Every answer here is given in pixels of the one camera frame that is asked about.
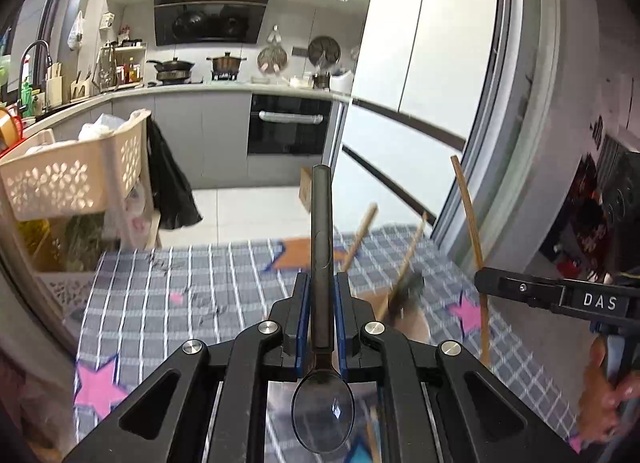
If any black plastic spoon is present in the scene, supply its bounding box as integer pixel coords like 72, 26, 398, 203
292, 164, 355, 454

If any grey checkered tablecloth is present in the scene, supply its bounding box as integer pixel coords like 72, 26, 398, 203
74, 225, 576, 462

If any black range hood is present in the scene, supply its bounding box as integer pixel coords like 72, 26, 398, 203
153, 0, 269, 46

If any black hanging bag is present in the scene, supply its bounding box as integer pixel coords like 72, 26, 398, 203
146, 118, 203, 230

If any brown cooking pot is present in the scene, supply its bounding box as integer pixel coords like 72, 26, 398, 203
206, 52, 244, 81

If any cardboard box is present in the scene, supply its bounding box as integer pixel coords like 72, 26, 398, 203
298, 168, 311, 213

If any white refrigerator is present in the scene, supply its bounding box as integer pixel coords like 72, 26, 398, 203
333, 0, 498, 232

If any person's right hand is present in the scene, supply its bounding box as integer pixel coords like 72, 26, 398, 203
577, 337, 639, 443

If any built-in black oven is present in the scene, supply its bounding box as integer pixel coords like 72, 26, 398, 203
247, 94, 332, 156

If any black wok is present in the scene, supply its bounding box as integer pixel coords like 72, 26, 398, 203
148, 57, 194, 84

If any beige plastic storage cart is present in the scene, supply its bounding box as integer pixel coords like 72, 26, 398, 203
1, 109, 160, 315

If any pink plastic utensil holder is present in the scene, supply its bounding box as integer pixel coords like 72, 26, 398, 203
265, 287, 430, 462

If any kitchen faucet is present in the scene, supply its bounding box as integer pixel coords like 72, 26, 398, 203
18, 38, 53, 84

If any plain bamboo chopstick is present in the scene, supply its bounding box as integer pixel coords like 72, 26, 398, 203
449, 154, 493, 367
375, 212, 427, 322

